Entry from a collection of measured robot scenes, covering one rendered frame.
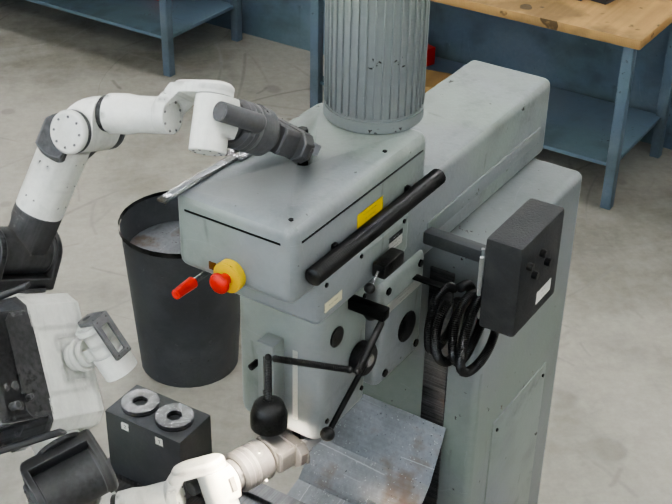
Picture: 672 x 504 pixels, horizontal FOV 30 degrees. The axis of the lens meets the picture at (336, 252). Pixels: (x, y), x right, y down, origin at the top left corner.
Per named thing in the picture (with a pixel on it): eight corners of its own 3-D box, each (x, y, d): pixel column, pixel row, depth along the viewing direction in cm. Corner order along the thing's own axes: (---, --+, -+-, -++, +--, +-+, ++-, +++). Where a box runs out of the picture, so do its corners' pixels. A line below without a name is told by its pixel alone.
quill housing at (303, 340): (319, 449, 251) (321, 318, 234) (236, 412, 261) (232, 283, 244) (369, 399, 265) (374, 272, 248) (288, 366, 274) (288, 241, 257)
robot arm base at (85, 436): (45, 537, 230) (43, 521, 219) (13, 477, 233) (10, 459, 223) (119, 497, 235) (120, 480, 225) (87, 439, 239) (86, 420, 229)
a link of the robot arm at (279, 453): (311, 440, 258) (266, 465, 251) (310, 475, 263) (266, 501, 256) (271, 411, 266) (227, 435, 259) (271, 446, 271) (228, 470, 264)
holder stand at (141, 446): (183, 504, 293) (179, 439, 283) (110, 471, 303) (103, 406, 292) (213, 475, 302) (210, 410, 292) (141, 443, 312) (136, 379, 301)
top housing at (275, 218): (293, 311, 218) (293, 231, 210) (175, 265, 230) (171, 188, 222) (426, 201, 252) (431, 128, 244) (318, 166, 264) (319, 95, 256)
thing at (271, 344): (273, 433, 251) (272, 348, 240) (257, 425, 252) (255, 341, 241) (285, 422, 254) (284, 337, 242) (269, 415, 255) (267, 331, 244)
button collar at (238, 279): (240, 297, 222) (239, 269, 219) (213, 287, 224) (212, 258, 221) (246, 292, 223) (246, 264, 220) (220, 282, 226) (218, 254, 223)
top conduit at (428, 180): (320, 289, 217) (320, 272, 215) (300, 281, 219) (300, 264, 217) (445, 186, 249) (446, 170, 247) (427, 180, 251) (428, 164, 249)
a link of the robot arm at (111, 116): (177, 92, 222) (87, 90, 230) (145, 95, 212) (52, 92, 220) (178, 152, 223) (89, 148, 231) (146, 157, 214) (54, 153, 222)
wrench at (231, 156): (169, 206, 217) (169, 202, 216) (152, 199, 219) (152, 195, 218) (255, 153, 234) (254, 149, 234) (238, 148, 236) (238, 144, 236)
